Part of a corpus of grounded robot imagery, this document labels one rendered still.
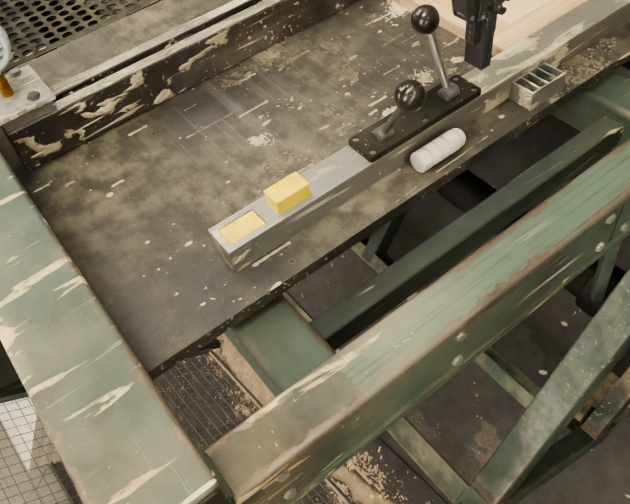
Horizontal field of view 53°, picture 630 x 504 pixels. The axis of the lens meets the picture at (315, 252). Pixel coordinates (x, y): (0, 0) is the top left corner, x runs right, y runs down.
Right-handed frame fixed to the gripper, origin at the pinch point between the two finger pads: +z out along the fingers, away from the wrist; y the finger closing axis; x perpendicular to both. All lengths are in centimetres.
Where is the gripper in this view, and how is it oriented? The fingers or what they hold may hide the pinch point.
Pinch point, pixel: (479, 38)
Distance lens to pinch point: 83.5
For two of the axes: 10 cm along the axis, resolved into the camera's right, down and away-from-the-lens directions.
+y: 7.9, -5.2, 3.2
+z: 1.0, 6.2, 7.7
